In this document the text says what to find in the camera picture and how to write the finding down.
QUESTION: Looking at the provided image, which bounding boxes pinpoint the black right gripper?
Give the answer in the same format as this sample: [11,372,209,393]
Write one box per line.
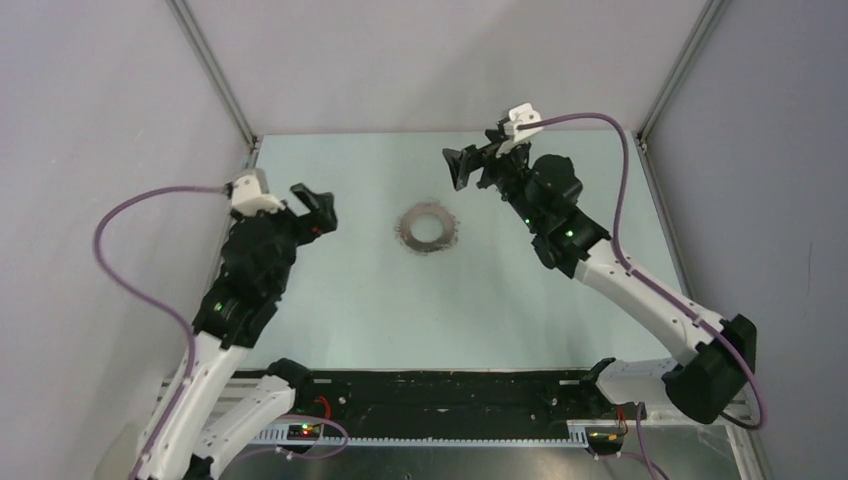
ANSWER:
[443,130,543,231]

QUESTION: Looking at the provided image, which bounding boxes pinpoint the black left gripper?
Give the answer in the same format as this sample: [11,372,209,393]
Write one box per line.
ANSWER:
[231,183,337,296]

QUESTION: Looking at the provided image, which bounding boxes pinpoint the large metal keyring disc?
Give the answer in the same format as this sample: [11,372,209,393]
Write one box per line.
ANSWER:
[395,202,459,255]

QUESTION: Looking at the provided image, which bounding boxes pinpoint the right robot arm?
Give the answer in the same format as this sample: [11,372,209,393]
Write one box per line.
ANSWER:
[442,144,757,424]

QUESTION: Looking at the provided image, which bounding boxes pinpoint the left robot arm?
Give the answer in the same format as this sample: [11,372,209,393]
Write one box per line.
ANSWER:
[129,176,338,479]

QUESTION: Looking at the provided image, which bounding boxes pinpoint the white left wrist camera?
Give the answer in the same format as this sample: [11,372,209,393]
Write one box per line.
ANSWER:
[227,168,286,217]

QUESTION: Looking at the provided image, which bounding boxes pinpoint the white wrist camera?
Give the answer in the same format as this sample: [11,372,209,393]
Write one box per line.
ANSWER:
[496,103,544,157]
[227,168,286,217]

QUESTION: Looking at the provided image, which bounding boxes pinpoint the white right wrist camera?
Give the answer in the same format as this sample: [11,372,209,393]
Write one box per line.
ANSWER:
[496,103,544,157]

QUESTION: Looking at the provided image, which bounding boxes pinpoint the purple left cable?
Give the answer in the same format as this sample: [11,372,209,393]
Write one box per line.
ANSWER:
[93,186,233,480]

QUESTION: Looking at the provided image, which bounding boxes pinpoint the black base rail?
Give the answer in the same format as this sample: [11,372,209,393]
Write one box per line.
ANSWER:
[227,369,664,441]

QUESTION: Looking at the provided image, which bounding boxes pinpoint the left aluminium frame post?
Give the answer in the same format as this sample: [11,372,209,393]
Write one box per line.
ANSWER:
[165,0,258,154]

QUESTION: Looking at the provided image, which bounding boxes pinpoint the aluminium frame post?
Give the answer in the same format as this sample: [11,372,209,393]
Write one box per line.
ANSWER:
[165,0,258,154]
[634,0,729,154]

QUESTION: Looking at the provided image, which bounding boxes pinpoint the right aluminium frame post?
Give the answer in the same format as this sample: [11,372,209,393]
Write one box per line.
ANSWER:
[634,0,729,154]

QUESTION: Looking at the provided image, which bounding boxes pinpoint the white slotted cable duct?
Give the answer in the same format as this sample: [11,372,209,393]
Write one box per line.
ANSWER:
[247,421,626,451]

